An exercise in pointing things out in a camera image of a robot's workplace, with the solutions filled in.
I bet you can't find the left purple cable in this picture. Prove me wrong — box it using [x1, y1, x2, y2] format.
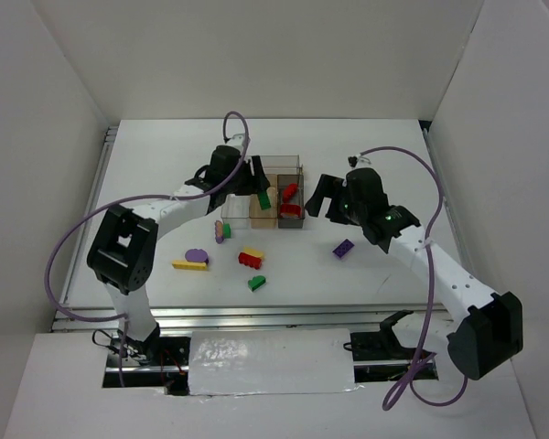
[43, 111, 253, 390]

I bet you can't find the purple rounded lego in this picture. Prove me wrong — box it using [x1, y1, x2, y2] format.
[185, 249, 210, 264]

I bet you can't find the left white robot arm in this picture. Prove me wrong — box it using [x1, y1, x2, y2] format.
[87, 145, 270, 359]

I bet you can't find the yellow lego brick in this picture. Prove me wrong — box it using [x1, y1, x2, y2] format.
[242, 247, 264, 260]

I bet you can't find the tan translucent container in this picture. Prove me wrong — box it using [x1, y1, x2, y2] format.
[249, 174, 278, 230]

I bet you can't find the green rectangular lego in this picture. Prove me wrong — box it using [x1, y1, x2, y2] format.
[257, 190, 272, 210]

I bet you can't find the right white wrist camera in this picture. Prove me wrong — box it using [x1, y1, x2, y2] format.
[348, 154, 372, 170]

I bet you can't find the red green lego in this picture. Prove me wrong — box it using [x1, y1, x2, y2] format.
[279, 203, 302, 219]

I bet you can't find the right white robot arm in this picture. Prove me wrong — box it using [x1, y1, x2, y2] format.
[306, 167, 523, 380]

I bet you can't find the red rounded lego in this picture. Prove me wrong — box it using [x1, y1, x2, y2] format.
[282, 183, 298, 203]

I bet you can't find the long yellow lego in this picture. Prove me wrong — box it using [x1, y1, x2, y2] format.
[171, 260, 208, 271]

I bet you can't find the small clear container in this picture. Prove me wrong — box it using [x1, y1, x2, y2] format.
[221, 195, 251, 230]

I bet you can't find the small green lego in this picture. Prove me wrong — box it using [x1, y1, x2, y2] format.
[222, 223, 231, 239]

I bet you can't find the purple tan flower lego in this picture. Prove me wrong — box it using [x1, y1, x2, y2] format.
[214, 220, 224, 244]

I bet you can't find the green rounded lego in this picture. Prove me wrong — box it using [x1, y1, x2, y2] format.
[247, 275, 266, 292]

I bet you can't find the left aluminium rail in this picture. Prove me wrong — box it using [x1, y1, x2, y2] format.
[59, 125, 119, 305]

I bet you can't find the aluminium rail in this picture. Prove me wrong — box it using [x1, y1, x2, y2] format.
[52, 301, 454, 333]
[59, 125, 119, 305]

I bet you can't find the aluminium front rail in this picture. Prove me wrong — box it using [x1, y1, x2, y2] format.
[52, 301, 454, 333]

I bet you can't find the long clear container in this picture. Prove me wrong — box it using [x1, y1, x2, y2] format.
[261, 155, 304, 190]

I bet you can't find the purple rectangular lego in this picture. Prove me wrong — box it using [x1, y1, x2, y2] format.
[332, 239, 355, 260]

